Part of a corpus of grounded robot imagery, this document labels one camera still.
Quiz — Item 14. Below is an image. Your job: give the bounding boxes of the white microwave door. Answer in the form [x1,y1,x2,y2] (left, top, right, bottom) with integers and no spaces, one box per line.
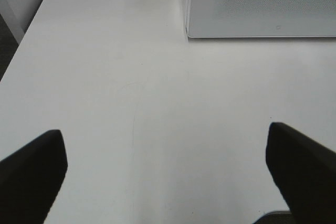
[186,0,335,38]

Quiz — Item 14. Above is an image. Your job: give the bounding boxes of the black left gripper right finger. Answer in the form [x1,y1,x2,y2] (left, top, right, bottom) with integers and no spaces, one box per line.
[266,122,335,223]

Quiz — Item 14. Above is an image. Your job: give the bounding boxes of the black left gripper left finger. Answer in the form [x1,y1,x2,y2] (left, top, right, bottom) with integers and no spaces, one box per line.
[1,130,68,223]

